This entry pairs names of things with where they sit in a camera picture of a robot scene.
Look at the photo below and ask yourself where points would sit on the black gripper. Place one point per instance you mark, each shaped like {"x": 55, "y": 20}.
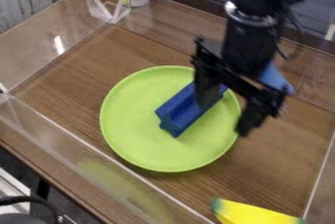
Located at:
{"x": 240, "y": 64}

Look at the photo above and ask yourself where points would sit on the yellow toy banana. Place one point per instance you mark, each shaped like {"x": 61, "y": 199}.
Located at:
{"x": 240, "y": 213}

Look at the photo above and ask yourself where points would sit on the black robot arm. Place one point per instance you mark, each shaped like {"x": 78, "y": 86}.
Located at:
{"x": 262, "y": 12}

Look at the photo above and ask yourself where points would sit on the green round plate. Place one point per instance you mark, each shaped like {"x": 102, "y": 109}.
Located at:
{"x": 130, "y": 124}

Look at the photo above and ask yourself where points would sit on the blue plastic block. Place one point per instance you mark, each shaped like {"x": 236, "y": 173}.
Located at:
{"x": 180, "y": 111}

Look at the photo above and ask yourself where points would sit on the clear acrylic corner bracket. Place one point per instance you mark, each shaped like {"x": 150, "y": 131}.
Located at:
{"x": 107, "y": 11}

